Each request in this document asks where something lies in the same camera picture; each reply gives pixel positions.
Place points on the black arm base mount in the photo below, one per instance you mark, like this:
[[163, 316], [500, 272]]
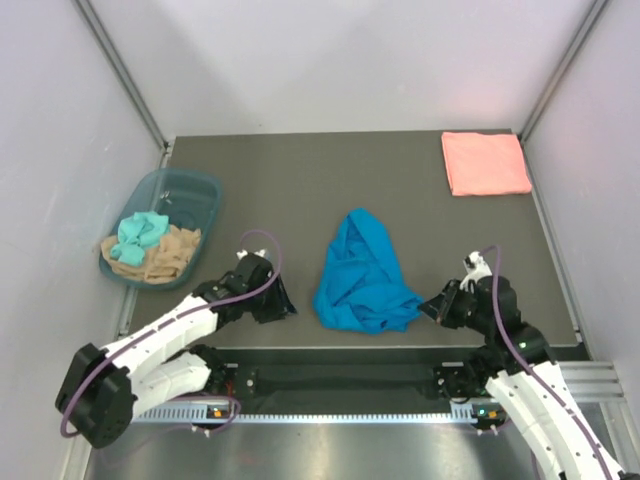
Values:
[[432, 372]]

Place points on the beige t shirt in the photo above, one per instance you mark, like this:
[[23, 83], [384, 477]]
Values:
[[162, 264]]

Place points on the mint green t shirt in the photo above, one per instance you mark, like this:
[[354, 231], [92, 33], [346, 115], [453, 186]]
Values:
[[137, 234]]

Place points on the slotted cable duct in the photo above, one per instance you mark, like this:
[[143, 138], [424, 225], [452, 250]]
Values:
[[211, 413]]

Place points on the left aluminium frame post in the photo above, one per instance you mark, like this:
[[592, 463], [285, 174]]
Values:
[[91, 18]]

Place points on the teal plastic basin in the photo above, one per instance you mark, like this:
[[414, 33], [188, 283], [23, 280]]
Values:
[[189, 198]]

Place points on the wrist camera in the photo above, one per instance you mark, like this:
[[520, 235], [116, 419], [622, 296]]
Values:
[[263, 253], [476, 268]]

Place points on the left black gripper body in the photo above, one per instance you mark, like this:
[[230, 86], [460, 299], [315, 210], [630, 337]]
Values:
[[261, 306]]

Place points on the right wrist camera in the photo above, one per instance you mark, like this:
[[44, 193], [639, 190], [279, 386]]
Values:
[[476, 268]]

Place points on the blue t shirt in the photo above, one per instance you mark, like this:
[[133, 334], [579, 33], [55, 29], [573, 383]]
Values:
[[362, 287]]

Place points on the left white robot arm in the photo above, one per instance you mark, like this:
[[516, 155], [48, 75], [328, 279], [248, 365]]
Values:
[[106, 388]]

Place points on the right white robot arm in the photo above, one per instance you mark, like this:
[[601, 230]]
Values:
[[516, 368]]

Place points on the folded pink t shirt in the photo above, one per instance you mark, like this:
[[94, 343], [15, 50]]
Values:
[[484, 164]]

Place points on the aluminium frame post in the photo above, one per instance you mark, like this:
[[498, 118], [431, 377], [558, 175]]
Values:
[[91, 18], [594, 13]]

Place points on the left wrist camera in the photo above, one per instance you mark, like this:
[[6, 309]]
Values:
[[263, 253]]

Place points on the right aluminium frame post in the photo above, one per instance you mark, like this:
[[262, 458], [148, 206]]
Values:
[[594, 13]]

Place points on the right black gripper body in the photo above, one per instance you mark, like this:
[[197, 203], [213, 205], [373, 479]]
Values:
[[461, 308]]

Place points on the aluminium extrusion rail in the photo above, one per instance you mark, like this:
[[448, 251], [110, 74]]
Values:
[[592, 382]]

